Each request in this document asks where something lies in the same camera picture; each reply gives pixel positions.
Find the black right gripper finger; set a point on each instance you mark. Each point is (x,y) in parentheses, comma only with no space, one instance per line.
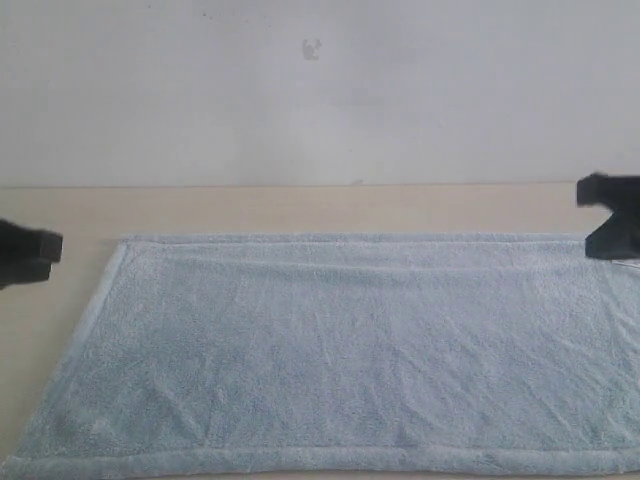
(616,239)
(618,193)

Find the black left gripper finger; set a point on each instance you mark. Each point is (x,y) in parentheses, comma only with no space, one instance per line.
(21,272)
(19,243)

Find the light blue fleece towel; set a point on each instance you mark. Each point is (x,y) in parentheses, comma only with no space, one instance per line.
(492,354)

